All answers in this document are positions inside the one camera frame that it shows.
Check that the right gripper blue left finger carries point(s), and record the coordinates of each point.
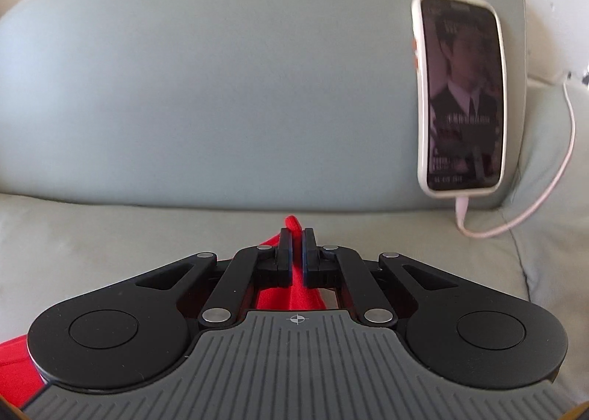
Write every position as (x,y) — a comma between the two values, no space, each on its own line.
(252,270)

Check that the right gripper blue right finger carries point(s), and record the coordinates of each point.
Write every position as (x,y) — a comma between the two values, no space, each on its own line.
(342,270)

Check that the red sweatshirt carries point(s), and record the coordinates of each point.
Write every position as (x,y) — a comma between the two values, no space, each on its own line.
(20,379)

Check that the grey sofa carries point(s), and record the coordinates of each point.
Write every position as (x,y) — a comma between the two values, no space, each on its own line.
(136,132)

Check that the smartphone in white case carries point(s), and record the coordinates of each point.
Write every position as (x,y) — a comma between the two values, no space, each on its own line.
(462,97)

